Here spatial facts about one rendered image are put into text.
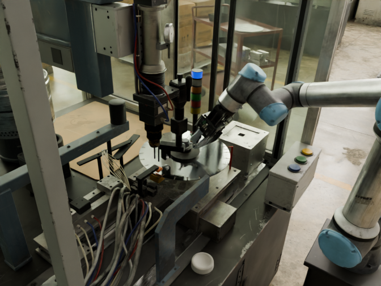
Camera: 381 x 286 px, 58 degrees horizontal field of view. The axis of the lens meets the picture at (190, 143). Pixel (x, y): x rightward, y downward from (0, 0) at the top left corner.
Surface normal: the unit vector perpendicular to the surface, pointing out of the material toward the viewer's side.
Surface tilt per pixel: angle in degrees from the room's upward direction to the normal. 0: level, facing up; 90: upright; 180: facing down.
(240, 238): 0
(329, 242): 98
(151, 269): 0
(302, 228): 0
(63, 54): 90
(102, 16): 90
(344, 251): 98
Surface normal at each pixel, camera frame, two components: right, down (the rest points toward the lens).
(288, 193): -0.58, 0.40
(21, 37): 0.81, 0.32
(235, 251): 0.03, -0.86
